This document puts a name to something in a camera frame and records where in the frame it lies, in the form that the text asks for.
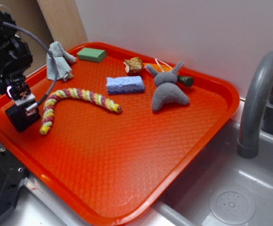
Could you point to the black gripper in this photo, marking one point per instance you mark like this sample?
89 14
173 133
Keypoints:
15 58

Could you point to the black box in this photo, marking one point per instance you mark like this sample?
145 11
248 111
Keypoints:
20 119

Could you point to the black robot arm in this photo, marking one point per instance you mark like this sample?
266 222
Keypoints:
6 31

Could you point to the grey blue cloth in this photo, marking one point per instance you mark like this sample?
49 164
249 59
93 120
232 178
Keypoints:
63 61

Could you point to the green rectangular block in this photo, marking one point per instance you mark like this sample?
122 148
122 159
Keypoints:
92 54

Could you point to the orange plastic tray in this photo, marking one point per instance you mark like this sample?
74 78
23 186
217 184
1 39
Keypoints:
110 167

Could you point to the wooden board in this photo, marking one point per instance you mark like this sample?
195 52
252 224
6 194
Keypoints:
64 22

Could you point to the blue sponge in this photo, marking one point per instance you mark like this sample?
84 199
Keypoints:
125 85

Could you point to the brown seashell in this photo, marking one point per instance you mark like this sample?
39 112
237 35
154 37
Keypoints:
133 65

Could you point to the grey plush toy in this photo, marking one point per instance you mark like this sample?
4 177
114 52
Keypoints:
167 90

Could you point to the grey sink basin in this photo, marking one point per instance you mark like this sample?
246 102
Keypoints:
186 201

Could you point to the sink drain cover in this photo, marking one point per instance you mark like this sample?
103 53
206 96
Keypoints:
232 205

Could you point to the grey faucet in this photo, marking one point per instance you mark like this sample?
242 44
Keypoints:
257 112

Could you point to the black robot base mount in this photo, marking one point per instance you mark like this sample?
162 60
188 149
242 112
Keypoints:
12 177

